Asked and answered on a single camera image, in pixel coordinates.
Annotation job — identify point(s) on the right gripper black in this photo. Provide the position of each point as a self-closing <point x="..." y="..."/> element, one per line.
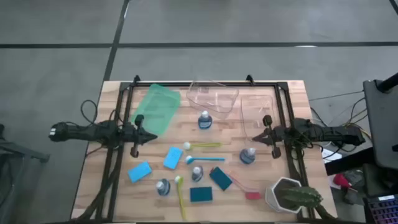
<point x="280" y="135"/>

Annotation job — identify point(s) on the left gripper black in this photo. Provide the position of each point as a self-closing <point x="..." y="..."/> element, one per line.
<point x="135" y="135"/>

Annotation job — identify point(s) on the blue dish soap bottle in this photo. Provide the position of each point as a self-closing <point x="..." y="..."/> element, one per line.
<point x="163" y="187"/>
<point x="205" y="120"/>
<point x="197" y="174"/>
<point x="247" y="156"/>

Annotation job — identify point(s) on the blue scrub sponge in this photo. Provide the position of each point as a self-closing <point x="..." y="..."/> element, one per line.
<point x="173" y="157"/>
<point x="139" y="171"/>
<point x="220" y="178"/>
<point x="201" y="194"/>

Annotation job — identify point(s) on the yellow-green dish brush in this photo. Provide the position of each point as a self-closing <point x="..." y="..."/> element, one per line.
<point x="202" y="145"/>
<point x="181" y="199"/>

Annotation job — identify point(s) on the red dish brush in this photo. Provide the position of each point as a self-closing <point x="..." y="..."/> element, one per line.
<point x="253" y="195"/>

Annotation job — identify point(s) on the blue dish brush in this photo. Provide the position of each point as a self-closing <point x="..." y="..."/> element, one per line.
<point x="205" y="159"/>

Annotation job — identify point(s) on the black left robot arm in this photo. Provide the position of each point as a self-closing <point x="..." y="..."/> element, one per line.
<point x="87" y="132"/>

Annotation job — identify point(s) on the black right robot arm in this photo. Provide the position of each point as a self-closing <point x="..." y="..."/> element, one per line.
<point x="326" y="132"/>

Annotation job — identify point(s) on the green translucent plastic tray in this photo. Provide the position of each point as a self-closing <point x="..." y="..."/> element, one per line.
<point x="158" y="105"/>

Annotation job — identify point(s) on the narrow clear plastic bin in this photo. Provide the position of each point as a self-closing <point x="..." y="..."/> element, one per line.
<point x="258" y="105"/>

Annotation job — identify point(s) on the white hexagonal plant pot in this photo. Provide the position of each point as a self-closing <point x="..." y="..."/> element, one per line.
<point x="271" y="194"/>

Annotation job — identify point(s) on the wide clear plastic bin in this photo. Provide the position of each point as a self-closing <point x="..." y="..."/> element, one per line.
<point x="214" y="93"/>

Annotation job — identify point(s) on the white paper sheet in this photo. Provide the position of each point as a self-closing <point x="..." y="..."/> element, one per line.
<point x="329" y="155"/>

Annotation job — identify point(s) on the green cactus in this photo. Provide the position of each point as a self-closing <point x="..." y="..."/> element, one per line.
<point x="303" y="196"/>

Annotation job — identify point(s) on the red plastic object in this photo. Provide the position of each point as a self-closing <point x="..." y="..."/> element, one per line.
<point x="341" y="180"/>

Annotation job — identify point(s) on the grey fabric item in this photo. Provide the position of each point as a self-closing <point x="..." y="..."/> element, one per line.
<point x="354" y="179"/>

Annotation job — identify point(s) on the laptop with backlit keyboard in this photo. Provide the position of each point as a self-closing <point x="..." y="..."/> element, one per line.
<point x="384" y="211"/>

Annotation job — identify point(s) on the black aluminium table frame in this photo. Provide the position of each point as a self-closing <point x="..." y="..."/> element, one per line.
<point x="202" y="84"/>

